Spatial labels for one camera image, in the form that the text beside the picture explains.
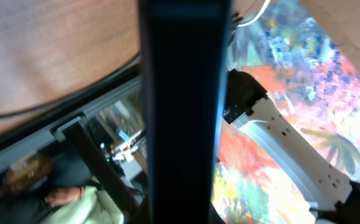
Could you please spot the colourful painted floor mat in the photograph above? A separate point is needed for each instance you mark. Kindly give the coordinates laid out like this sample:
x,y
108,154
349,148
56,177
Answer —
x,y
314,87

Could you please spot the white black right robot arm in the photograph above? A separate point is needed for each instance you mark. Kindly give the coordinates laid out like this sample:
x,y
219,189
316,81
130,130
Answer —
x,y
331,195

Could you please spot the seated person in background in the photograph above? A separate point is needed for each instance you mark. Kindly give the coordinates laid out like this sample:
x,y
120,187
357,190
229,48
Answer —
x,y
71,197

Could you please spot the blue Galaxy smartphone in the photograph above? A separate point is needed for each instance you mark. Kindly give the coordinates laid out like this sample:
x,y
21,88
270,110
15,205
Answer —
x,y
183,47

